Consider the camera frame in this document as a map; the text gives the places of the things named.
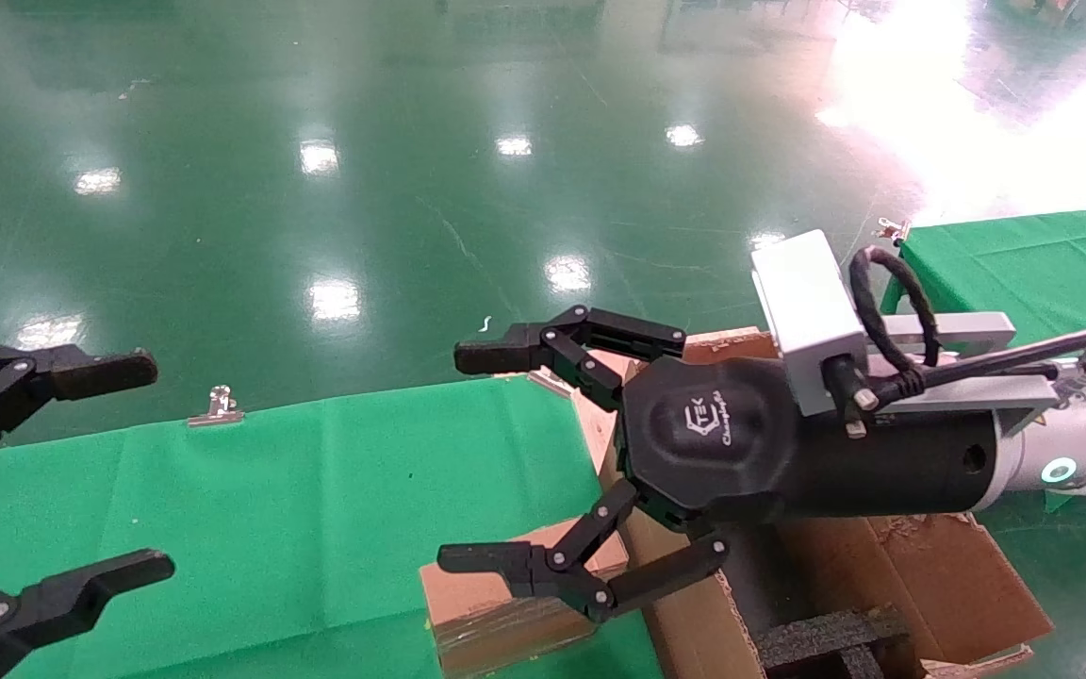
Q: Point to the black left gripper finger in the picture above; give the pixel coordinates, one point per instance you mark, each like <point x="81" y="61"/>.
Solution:
<point x="53" y="604"/>
<point x="43" y="372"/>

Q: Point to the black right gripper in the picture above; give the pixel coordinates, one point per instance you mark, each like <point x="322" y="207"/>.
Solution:
<point x="722" y="443"/>

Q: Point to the small brown cardboard box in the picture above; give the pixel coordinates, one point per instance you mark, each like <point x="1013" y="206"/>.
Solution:
<point x="477" y="613"/>

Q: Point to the large open torn carton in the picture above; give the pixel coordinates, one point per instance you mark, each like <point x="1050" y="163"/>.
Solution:
<point x="958" y="585"/>

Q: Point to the silver binder clip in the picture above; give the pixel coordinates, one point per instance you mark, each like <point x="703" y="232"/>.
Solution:
<point x="551" y="382"/>
<point x="892" y="229"/>
<point x="220" y="407"/>

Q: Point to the large green table cloth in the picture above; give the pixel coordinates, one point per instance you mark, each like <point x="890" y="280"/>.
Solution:
<point x="317" y="519"/>

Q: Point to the black foam insert block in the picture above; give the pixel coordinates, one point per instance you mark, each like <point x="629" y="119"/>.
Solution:
<point x="826" y="643"/>

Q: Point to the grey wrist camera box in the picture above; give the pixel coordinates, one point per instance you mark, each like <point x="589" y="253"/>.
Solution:
<point x="802" y="302"/>

